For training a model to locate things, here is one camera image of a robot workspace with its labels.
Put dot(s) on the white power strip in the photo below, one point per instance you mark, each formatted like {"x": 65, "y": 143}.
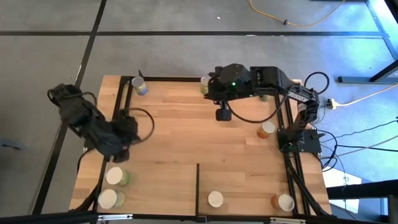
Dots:
{"x": 333, "y": 104}

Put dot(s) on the black beam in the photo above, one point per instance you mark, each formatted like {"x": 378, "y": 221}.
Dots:
{"x": 367, "y": 188}

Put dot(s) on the white sheet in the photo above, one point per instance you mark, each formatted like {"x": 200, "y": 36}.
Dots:
{"x": 335, "y": 179}

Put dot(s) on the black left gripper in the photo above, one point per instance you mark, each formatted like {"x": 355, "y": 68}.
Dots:
{"x": 113, "y": 149}

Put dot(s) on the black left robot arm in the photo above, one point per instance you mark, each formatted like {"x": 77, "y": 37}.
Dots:
{"x": 84, "y": 121}

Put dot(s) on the orange labelled tin can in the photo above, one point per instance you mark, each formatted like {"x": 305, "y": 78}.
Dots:
{"x": 267, "y": 128}
{"x": 284, "y": 202}

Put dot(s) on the blue labelled tin can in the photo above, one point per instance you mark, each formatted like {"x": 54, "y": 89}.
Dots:
{"x": 139, "y": 84}

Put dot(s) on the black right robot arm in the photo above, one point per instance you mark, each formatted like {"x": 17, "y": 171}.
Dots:
{"x": 304, "y": 102}

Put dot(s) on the black desk leg frame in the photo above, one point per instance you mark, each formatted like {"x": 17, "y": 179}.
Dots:
{"x": 367, "y": 80}

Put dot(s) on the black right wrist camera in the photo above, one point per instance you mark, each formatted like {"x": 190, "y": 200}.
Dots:
{"x": 223, "y": 115}

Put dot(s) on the silver bracket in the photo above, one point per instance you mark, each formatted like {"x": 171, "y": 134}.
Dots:
{"x": 115, "y": 217}
{"x": 287, "y": 220}

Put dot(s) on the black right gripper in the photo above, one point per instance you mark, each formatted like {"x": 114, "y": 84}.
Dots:
{"x": 230, "y": 82}

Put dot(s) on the black aluminium table frame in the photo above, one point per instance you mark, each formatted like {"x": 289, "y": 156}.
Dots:
{"x": 174, "y": 79}

